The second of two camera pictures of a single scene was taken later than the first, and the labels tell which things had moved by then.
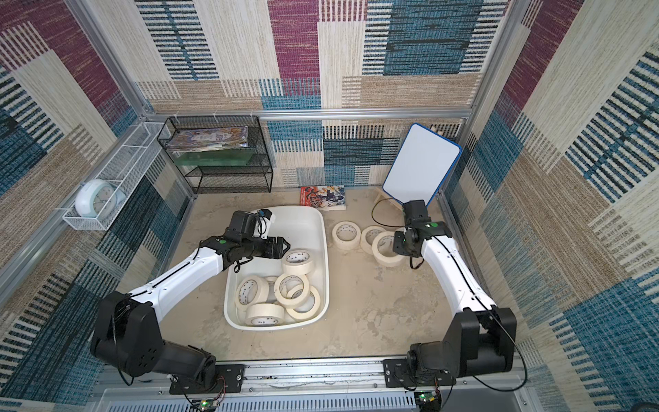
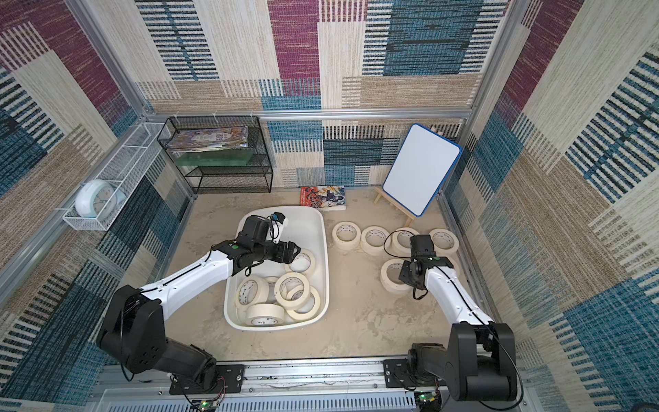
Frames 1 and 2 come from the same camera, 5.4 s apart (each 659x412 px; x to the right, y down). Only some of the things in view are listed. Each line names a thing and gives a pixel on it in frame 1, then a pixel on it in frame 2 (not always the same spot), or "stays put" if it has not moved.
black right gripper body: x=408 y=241 to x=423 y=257
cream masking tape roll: x=250 y=290 to x=303 y=263
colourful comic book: x=324 y=197 stays put
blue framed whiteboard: x=423 y=167 stays put
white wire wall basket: x=100 y=197 stays put
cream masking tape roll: x=299 y=261 to x=389 y=273
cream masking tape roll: x=367 y=237 stays put
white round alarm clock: x=96 y=198 stays put
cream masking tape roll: x=346 y=235 stays put
